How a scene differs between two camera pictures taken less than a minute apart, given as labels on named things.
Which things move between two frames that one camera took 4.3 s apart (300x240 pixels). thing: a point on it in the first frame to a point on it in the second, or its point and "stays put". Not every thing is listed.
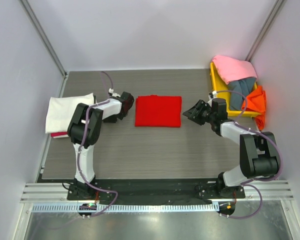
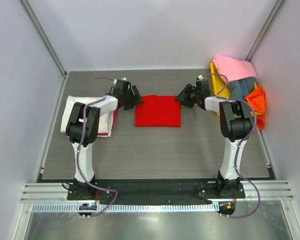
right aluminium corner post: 264,30 stays put
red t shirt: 158,111 stays put
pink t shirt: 230,70 stays put
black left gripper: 112,119 to 136,99
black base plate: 161,191 stays put
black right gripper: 197,112 to 190,94
